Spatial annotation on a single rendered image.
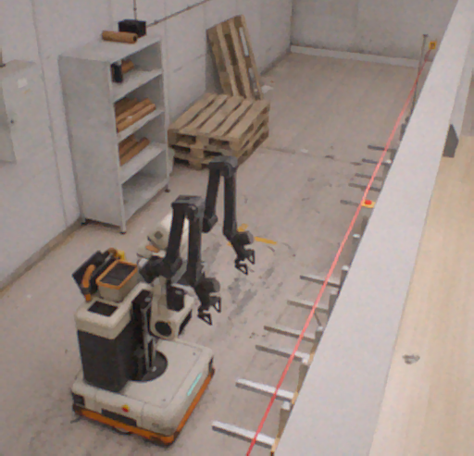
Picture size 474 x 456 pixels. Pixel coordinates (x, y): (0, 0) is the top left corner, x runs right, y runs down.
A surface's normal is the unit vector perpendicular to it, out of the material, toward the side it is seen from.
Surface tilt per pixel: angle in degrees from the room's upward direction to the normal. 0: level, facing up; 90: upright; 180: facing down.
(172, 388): 0
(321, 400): 0
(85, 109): 90
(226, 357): 0
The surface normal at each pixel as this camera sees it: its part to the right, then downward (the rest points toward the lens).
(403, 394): 0.02, -0.86
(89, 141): -0.37, 0.48
